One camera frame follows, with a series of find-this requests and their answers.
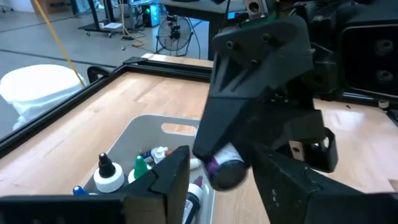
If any yellow floor cable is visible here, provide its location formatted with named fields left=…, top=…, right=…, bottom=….
left=119, top=0, right=149, bottom=48

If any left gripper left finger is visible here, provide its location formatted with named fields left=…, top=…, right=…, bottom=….
left=0, top=145, right=191, bottom=224

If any dark background table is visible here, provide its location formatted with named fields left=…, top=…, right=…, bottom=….
left=158, top=0, right=248, bottom=62

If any black computer tower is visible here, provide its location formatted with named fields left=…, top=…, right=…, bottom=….
left=141, top=2, right=162, bottom=28

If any large blue-tip colouring bottle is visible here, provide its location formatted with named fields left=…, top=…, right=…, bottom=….
left=73, top=185, right=98, bottom=196

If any large black-tip colouring bottle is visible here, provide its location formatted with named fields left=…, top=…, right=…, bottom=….
left=93, top=152, right=126, bottom=194

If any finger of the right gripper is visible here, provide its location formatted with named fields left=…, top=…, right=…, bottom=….
left=245, top=93, right=339, bottom=174
left=192, top=14, right=314, bottom=160

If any grey plastic bin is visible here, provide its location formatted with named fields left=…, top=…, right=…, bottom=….
left=82, top=114, right=216, bottom=224

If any large green-tip colouring bottle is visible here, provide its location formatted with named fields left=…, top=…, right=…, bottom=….
left=127, top=155, right=152, bottom=184

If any black aluminium frame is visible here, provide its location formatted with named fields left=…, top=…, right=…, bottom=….
left=0, top=55, right=398, bottom=158

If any yellow hanging cable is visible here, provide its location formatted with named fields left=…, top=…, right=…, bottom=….
left=32, top=0, right=87, bottom=88

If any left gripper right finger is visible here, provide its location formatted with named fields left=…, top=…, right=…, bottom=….
left=251, top=146, right=398, bottom=224

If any black floor fan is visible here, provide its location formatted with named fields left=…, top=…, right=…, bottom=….
left=154, top=14, right=194, bottom=58

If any small purple-label dropper bottle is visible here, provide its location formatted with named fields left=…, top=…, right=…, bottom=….
left=203, top=142, right=249, bottom=192

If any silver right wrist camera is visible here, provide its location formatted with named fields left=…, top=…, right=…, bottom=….
left=244, top=0, right=271, bottom=20

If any white trash can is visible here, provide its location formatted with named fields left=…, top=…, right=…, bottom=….
left=0, top=64, right=87, bottom=131

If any large purple-tip colouring bottle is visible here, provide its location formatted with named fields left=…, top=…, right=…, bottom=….
left=182, top=175, right=205, bottom=224

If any black rolling stand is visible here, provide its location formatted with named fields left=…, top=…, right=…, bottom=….
left=77, top=0, right=126, bottom=38

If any small blue dropper bottle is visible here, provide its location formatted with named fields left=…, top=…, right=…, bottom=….
left=141, top=146, right=169, bottom=165

